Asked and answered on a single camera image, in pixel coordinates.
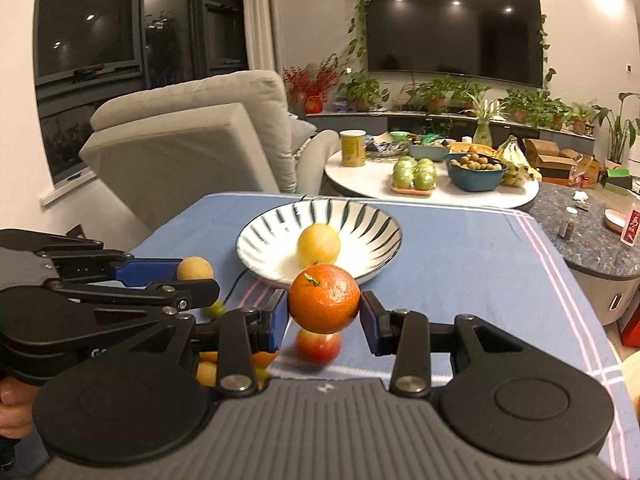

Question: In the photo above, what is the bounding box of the pile of snack packets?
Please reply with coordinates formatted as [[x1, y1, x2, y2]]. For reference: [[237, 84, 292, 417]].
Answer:
[[365, 135, 410, 159]]

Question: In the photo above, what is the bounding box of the yellow can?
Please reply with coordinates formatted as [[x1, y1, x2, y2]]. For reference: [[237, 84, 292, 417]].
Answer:
[[340, 130, 368, 167]]

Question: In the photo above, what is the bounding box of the dark marble table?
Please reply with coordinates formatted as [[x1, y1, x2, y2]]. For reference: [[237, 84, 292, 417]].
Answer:
[[525, 182, 640, 326]]

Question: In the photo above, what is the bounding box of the red apple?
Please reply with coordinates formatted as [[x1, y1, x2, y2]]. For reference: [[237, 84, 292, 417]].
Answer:
[[295, 329, 343, 367]]

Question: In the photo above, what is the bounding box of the red flower arrangement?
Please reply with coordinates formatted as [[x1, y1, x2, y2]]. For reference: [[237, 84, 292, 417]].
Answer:
[[282, 55, 341, 114]]

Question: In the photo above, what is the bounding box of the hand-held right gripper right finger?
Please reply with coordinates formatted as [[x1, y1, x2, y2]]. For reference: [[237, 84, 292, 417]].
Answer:
[[360, 290, 547, 399]]

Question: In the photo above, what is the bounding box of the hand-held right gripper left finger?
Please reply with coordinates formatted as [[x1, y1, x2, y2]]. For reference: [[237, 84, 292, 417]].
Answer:
[[119, 289, 291, 395]]

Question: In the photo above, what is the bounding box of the round white coffee table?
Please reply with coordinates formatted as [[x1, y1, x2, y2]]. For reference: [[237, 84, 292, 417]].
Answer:
[[324, 147, 541, 210]]

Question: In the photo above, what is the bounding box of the orange plastic basket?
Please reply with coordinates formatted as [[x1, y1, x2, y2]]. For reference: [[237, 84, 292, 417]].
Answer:
[[447, 142, 497, 157]]

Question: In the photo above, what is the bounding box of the banana bunch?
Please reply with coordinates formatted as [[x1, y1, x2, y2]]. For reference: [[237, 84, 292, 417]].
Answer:
[[495, 135, 543, 187]]

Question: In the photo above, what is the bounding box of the green box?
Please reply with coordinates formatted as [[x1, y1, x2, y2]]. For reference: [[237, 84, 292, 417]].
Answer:
[[602, 167, 637, 192]]

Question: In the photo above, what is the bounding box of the blue striped tablecloth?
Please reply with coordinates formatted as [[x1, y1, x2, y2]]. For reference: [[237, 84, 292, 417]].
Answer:
[[127, 191, 628, 466]]

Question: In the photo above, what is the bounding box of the wall-mounted television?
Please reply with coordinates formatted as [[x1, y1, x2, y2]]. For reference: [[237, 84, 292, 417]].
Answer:
[[362, 0, 545, 88]]

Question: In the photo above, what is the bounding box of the spider plant in glass vase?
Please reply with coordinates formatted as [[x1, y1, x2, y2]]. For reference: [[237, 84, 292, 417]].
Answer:
[[467, 97, 507, 147]]

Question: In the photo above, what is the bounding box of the potted green plant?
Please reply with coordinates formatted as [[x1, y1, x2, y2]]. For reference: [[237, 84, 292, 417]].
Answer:
[[452, 80, 493, 111], [402, 77, 453, 114], [500, 89, 539, 124], [342, 72, 391, 112], [567, 102, 599, 136], [537, 97, 571, 131]]

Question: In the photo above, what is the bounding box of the beige recliner armchair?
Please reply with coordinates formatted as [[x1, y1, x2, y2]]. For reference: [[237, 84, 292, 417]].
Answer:
[[79, 70, 341, 233]]

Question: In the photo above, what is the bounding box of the teal plastic basket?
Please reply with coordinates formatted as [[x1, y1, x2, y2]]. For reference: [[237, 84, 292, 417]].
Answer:
[[407, 139, 451, 162]]

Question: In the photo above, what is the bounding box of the pink dish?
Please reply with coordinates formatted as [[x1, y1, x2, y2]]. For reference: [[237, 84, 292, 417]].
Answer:
[[602, 207, 632, 234]]

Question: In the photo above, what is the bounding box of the tall broad-leaf potted plant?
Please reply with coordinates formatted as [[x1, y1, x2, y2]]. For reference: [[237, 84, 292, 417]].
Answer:
[[592, 92, 640, 168]]

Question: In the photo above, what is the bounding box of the white curtain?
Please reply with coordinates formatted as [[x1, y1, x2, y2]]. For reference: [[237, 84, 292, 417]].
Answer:
[[242, 0, 287, 75]]

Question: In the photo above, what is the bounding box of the white bottle with red label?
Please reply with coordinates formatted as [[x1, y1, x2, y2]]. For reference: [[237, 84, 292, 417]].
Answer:
[[620, 209, 640, 249]]

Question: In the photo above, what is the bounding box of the pile of longans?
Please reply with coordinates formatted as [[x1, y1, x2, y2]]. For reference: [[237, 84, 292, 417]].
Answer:
[[449, 152, 503, 171]]

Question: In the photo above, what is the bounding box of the yellow citrus fruit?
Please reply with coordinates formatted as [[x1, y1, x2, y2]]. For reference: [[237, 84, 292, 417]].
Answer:
[[297, 224, 342, 267]]

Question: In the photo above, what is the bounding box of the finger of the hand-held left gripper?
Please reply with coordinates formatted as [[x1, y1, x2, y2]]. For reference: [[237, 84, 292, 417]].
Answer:
[[44, 249, 184, 286], [44, 279, 222, 322]]

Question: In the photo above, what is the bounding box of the cardboard box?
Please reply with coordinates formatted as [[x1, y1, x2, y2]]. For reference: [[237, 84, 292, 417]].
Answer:
[[522, 137, 601, 186]]

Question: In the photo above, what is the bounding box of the hanging green vine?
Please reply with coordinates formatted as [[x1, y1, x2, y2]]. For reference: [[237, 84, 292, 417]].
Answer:
[[347, 0, 557, 82]]

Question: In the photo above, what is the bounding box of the person's left hand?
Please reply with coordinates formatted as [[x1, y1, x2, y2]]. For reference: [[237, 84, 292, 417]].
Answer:
[[0, 377, 35, 441]]

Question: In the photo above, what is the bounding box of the teal bowl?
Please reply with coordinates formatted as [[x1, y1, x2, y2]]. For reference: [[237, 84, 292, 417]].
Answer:
[[444, 152, 508, 192]]

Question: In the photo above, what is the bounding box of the grey television cabinet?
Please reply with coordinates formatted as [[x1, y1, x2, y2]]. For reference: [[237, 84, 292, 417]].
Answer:
[[306, 110, 596, 157]]

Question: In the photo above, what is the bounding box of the longan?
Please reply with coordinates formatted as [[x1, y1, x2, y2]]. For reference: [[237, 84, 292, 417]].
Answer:
[[176, 256, 214, 282]]

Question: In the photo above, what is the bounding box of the tray of green apples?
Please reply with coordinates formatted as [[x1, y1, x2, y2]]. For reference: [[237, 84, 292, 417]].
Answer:
[[391, 156, 437, 196]]

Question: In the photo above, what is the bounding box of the dark window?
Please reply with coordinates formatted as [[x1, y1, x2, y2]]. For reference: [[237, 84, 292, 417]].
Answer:
[[32, 0, 251, 186]]

